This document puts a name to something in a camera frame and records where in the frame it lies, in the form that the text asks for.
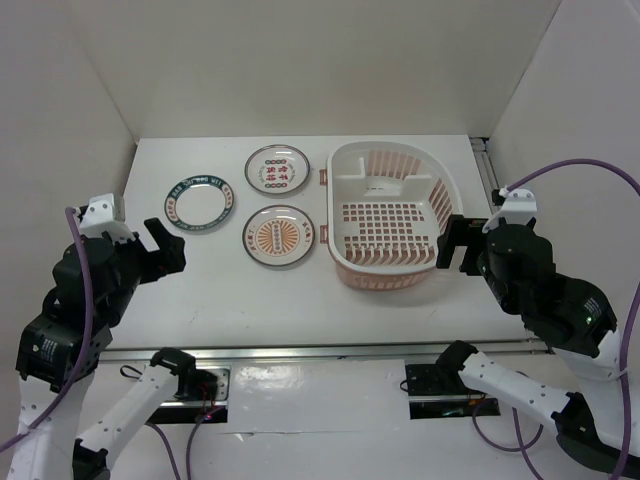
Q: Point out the green rimmed white plate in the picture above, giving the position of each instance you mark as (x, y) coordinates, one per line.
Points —
(199, 203)

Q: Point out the aluminium side rail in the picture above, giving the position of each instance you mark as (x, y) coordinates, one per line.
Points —
(479, 146)

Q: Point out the orange sunburst plate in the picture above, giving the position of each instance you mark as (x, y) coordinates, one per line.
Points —
(278, 236)

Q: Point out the white pink dish rack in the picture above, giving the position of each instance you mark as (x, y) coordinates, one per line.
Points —
(387, 204)

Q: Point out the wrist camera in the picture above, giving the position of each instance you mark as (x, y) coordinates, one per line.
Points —
(104, 213)
(517, 206)

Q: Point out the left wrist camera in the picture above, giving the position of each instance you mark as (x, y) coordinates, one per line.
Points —
(104, 213)

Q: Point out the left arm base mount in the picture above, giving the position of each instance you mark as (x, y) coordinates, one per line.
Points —
(207, 387)

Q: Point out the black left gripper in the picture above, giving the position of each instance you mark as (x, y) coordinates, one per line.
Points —
(171, 255)

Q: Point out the aluminium front rail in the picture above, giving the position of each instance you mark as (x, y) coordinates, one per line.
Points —
(528, 346)

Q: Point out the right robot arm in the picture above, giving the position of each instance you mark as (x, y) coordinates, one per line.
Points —
(581, 390)

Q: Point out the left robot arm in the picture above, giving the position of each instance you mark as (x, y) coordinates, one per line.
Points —
(59, 352)

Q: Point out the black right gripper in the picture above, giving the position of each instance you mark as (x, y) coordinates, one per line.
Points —
(459, 230)

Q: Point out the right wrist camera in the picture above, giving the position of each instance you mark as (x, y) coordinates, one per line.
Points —
(517, 206)

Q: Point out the plate with red characters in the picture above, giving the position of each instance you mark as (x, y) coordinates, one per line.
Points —
(277, 170)

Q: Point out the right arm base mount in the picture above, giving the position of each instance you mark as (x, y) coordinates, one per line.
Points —
(434, 393)

